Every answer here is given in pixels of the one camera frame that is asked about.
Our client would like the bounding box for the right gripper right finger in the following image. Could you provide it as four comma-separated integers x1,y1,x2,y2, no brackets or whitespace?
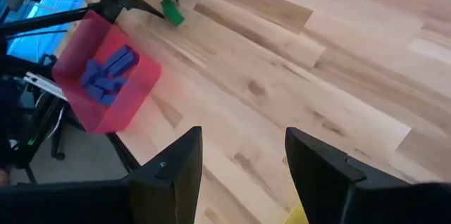
284,127,451,224

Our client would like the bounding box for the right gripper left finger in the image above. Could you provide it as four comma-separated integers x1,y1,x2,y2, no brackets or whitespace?
0,126,204,224

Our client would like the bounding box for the green block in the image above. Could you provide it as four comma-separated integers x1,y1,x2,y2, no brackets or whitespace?
160,0,186,27

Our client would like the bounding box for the yellow plastic bin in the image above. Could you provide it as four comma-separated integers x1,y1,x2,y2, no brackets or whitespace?
283,201,310,224

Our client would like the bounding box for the red plastic bin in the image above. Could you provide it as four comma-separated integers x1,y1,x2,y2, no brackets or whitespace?
51,9,163,135

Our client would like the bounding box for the silver metal bracket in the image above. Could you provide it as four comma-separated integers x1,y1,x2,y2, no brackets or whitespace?
23,71,68,101

